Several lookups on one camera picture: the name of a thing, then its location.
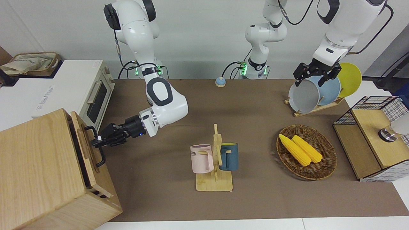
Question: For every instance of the brown cardboard box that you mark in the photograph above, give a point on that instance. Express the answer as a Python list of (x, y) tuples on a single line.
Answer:
[(3, 56)]

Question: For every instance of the black stand pole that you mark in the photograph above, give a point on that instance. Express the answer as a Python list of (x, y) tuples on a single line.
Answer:
[(394, 68)]

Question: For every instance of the blue wooden call bell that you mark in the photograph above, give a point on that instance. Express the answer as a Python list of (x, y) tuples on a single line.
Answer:
[(220, 82)]

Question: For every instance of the white toaster oven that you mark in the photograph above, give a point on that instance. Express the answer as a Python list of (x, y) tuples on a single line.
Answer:
[(73, 86)]

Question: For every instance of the yellow plate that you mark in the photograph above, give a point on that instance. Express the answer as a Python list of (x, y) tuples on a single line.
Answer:
[(351, 80)]

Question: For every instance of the grey plate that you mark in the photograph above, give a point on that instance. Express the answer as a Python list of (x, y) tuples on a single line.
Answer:
[(303, 97)]

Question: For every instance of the wooden mug tree stand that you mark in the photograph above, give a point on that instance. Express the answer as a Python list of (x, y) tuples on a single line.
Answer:
[(214, 183)]

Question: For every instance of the wooden plate rack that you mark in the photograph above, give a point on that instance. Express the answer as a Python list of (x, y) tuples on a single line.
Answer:
[(319, 108)]

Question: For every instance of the yellow corn cob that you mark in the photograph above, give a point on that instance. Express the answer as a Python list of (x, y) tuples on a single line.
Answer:
[(308, 149), (295, 150)]

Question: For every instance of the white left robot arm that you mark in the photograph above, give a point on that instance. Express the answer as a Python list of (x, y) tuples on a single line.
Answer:
[(345, 25)]

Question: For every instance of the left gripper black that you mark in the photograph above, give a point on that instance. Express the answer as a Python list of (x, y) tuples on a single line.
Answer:
[(321, 68)]

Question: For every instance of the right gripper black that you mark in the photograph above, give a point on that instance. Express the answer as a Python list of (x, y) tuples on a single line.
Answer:
[(134, 127)]

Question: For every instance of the pink mug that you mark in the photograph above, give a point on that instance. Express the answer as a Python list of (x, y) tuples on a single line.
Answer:
[(201, 159)]

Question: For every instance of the brown table mat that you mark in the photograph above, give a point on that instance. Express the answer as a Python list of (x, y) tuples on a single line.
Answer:
[(255, 198)]

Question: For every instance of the beige cloth bag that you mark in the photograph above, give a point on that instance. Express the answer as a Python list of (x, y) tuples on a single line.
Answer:
[(25, 64)]

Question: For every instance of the brown wicker tray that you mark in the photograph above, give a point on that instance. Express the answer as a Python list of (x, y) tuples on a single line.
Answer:
[(55, 68)]

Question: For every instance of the light blue plate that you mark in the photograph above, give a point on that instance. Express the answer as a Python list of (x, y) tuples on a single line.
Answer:
[(330, 91)]

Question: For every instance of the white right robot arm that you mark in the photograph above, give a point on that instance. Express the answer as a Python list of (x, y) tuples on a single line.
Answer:
[(163, 95)]

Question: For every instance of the light wooden drawer cabinet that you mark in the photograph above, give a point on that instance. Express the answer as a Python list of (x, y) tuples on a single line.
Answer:
[(32, 159)]

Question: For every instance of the dark blue mug yellow inside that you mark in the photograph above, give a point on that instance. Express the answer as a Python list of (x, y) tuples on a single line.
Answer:
[(230, 159)]

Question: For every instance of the brown wicker basket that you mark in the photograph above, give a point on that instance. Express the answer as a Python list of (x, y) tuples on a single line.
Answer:
[(326, 159)]

